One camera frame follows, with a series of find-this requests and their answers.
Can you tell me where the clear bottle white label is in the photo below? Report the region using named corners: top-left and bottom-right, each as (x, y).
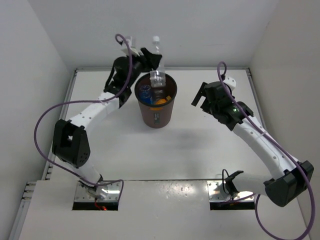
top-left (152, 87), bottom-right (166, 103)

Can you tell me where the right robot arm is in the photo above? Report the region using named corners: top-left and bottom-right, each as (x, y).
top-left (191, 81), bottom-right (314, 207)

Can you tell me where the clear bottle blue label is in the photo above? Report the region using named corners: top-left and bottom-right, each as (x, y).
top-left (138, 84), bottom-right (153, 104)

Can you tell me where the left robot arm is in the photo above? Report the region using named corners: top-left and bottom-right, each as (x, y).
top-left (52, 47), bottom-right (162, 188)

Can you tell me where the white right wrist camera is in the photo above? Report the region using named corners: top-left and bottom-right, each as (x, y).
top-left (223, 75), bottom-right (237, 92)

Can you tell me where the metal base plate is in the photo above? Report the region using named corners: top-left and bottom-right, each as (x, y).
top-left (207, 179), bottom-right (255, 203)
top-left (74, 179), bottom-right (124, 203)

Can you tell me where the brown plastic waste bin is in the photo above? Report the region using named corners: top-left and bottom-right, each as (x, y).
top-left (134, 73), bottom-right (178, 128)

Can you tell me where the clear plastic bottle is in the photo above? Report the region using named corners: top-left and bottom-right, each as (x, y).
top-left (150, 35), bottom-right (166, 88)

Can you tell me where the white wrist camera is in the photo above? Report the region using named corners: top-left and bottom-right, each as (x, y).
top-left (121, 36), bottom-right (140, 57)
top-left (223, 75), bottom-right (237, 92)

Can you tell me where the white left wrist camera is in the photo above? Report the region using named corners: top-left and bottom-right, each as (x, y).
top-left (121, 36), bottom-right (140, 57)

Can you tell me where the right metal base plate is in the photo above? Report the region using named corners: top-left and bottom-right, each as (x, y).
top-left (207, 179), bottom-right (255, 203)

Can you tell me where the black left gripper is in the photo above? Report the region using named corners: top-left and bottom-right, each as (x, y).
top-left (124, 47), bottom-right (160, 88)

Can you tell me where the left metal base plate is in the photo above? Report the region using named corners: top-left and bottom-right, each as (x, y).
top-left (74, 179), bottom-right (124, 203)

